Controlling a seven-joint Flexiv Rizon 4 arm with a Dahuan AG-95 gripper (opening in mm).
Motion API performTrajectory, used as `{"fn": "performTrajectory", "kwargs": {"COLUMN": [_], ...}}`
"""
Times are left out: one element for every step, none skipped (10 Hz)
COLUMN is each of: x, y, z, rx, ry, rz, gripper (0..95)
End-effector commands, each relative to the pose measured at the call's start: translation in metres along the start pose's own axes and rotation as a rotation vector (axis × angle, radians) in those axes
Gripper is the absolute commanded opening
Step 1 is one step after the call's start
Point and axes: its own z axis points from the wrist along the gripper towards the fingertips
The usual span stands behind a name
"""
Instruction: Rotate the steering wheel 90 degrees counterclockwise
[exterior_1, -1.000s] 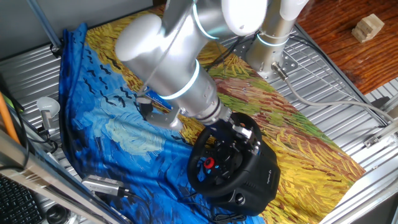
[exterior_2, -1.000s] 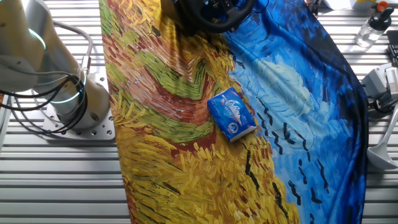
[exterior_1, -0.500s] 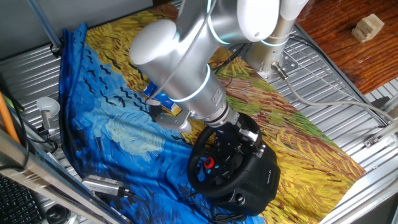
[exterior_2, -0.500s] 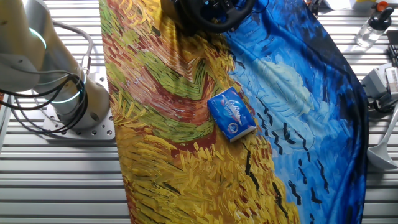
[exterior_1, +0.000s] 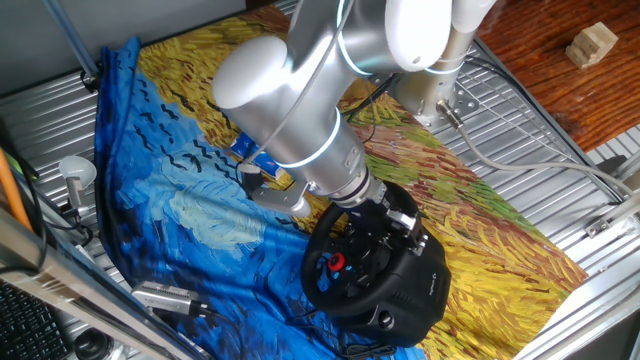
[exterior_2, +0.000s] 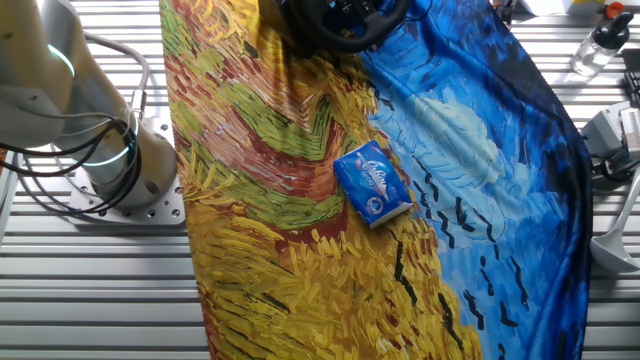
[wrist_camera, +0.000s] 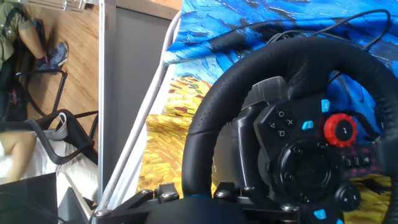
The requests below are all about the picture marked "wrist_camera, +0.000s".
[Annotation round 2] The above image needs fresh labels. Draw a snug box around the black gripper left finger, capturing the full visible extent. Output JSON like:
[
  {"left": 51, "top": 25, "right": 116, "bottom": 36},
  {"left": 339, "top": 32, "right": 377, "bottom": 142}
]
[{"left": 91, "top": 182, "right": 180, "bottom": 224}]

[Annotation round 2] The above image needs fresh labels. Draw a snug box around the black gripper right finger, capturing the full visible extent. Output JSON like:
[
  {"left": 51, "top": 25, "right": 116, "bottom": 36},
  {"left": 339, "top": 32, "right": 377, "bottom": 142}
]
[{"left": 213, "top": 182, "right": 300, "bottom": 224}]

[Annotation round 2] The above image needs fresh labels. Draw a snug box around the black racing steering wheel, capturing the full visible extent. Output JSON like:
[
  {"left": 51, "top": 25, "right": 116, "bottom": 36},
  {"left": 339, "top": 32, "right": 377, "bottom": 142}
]
[{"left": 182, "top": 36, "right": 398, "bottom": 224}]

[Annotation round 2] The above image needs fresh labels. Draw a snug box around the black wheel base housing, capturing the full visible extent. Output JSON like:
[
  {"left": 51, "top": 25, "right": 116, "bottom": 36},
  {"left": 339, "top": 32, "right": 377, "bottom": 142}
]
[{"left": 213, "top": 102, "right": 259, "bottom": 196}]

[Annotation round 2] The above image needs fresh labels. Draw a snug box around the Van Gogh print cloth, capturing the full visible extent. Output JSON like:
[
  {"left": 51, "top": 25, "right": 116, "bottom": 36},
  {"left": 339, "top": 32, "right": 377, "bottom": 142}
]
[{"left": 136, "top": 0, "right": 398, "bottom": 224}]

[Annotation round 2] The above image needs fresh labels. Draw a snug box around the person in white shorts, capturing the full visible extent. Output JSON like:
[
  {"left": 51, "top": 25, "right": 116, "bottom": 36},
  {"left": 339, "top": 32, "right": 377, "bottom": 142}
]
[{"left": 0, "top": 130, "right": 99, "bottom": 203}]

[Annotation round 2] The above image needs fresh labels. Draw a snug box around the black office chair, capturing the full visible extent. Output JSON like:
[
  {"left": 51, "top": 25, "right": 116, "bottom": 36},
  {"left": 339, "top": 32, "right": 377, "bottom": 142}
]
[
  {"left": 15, "top": 68, "right": 68, "bottom": 118},
  {"left": 0, "top": 108, "right": 99, "bottom": 166}
]

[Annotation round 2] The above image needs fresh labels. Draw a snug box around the grey partition panel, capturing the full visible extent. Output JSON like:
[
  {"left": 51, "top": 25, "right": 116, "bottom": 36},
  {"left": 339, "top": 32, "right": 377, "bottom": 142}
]
[{"left": 99, "top": 0, "right": 182, "bottom": 194}]

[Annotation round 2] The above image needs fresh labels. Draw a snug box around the person in green shirt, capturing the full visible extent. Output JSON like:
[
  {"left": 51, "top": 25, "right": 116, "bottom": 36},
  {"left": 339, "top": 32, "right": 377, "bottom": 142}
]
[{"left": 0, "top": 1, "right": 70, "bottom": 82}]

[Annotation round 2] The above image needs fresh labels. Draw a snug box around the thin black wheel cable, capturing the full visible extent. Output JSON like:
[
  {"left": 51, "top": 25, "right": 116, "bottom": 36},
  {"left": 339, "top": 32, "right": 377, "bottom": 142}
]
[{"left": 214, "top": 8, "right": 392, "bottom": 53}]

